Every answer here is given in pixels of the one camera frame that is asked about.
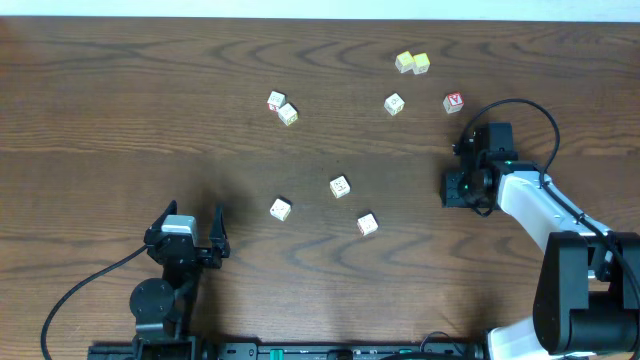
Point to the yellow block far right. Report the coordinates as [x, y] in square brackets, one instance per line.
[421, 63]

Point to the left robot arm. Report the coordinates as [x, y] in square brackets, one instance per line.
[163, 306]

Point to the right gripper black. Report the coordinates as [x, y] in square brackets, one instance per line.
[449, 192]

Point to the red letter block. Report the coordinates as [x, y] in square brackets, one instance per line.
[453, 102]

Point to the white yellow block centre right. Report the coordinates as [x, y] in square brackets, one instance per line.
[394, 104]

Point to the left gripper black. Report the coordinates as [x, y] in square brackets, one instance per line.
[186, 251]

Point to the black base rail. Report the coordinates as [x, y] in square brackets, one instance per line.
[253, 351]

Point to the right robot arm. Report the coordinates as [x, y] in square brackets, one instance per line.
[587, 300]

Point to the yellow block far left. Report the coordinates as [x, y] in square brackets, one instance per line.
[404, 62]

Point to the white block yellow side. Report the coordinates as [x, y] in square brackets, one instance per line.
[288, 114]

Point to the white block red side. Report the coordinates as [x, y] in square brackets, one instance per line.
[275, 101]

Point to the white block red print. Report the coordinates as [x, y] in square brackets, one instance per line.
[367, 224]

